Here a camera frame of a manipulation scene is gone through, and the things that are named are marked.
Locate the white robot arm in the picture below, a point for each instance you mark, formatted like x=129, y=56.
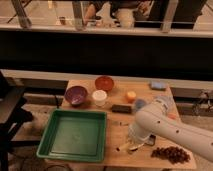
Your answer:
x=152, y=119

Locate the white plastic cup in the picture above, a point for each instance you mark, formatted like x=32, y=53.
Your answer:
x=99, y=97

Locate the metal cup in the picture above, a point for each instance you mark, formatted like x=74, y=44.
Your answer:
x=133, y=148

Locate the red bowl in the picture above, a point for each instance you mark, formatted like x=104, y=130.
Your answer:
x=105, y=83

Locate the black rectangular block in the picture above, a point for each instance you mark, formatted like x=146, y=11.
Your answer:
x=121, y=109

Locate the orange fruit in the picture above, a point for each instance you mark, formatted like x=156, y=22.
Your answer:
x=131, y=96

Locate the purple bowl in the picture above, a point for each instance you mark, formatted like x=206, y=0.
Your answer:
x=76, y=95

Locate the blue sponge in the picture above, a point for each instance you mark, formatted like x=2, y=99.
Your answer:
x=158, y=86

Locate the green plastic tray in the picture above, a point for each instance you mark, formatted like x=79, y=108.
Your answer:
x=74, y=135

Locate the small square metal tin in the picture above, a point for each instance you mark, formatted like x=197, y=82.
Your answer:
x=151, y=140

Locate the orange carrot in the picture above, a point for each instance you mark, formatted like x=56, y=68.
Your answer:
x=172, y=116

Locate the bunch of dark grapes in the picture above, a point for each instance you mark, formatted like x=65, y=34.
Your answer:
x=173, y=154

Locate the black chair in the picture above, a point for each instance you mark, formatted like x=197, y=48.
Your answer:
x=12, y=117

